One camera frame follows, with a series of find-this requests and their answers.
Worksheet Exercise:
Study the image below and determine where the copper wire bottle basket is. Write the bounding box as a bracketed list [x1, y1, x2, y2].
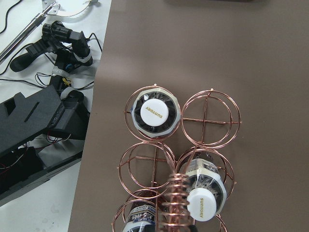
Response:
[111, 85, 241, 232]

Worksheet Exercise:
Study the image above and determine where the black foam device case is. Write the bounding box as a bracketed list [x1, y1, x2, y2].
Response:
[0, 86, 90, 205]

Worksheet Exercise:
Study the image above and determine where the tea bottle white cap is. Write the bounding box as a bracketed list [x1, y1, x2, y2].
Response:
[130, 86, 181, 139]

